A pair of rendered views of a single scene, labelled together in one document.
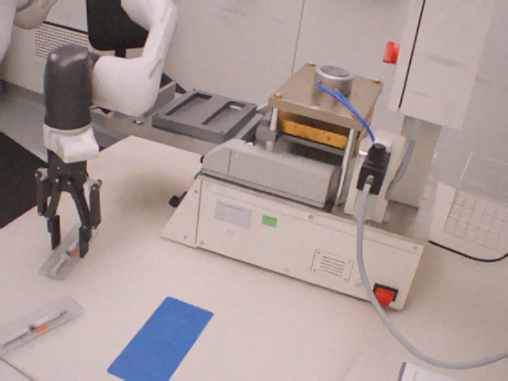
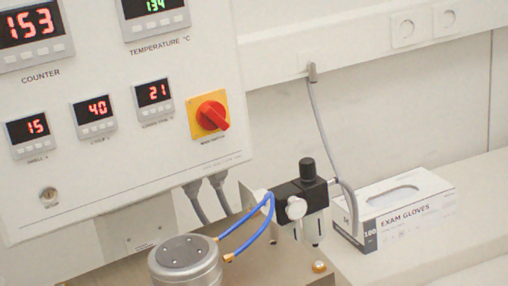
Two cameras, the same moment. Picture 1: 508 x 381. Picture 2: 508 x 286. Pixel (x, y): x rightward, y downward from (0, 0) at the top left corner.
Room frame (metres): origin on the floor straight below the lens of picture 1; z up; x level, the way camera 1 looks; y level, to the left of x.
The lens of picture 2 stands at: (1.45, 0.37, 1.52)
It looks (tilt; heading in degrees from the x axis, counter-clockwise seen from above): 25 degrees down; 229
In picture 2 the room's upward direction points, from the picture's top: 8 degrees counter-clockwise
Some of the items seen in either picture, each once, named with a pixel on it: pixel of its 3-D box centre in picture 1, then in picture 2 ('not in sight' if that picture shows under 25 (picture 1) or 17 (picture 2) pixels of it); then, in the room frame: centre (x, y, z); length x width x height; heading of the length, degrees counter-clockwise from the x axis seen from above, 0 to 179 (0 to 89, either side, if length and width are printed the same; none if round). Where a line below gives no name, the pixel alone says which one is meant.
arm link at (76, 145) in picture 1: (72, 139); not in sight; (0.92, 0.33, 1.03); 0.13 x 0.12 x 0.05; 173
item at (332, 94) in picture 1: (342, 107); (196, 277); (1.12, -0.15, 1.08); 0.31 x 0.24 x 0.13; 165
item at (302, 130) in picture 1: (326, 109); not in sight; (1.14, -0.12, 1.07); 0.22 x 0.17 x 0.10; 165
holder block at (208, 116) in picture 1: (206, 114); not in sight; (1.22, 0.13, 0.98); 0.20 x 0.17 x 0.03; 165
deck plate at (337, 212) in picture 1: (330, 172); not in sight; (1.14, -0.16, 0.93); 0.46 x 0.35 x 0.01; 75
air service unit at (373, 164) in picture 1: (368, 178); (298, 211); (0.90, -0.19, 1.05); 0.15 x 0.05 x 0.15; 165
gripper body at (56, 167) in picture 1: (67, 168); not in sight; (0.94, 0.35, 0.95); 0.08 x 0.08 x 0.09
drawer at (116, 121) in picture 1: (186, 113); not in sight; (1.23, 0.17, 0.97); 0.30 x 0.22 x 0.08; 75
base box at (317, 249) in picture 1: (302, 207); not in sight; (1.14, -0.11, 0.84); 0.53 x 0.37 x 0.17; 75
